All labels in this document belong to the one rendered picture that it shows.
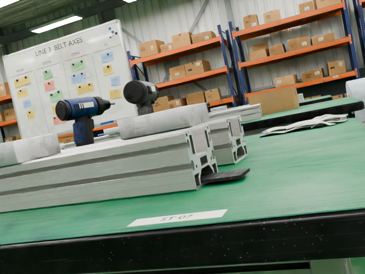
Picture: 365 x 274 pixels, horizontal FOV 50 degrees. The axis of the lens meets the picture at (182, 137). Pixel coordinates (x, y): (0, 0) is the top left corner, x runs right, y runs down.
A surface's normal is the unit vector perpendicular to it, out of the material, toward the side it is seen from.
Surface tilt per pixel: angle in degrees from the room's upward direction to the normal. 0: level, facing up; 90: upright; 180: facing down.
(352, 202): 0
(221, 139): 90
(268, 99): 87
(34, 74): 90
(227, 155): 90
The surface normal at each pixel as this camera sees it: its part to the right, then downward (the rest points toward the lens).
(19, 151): 0.89, -0.16
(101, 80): -0.33, 0.12
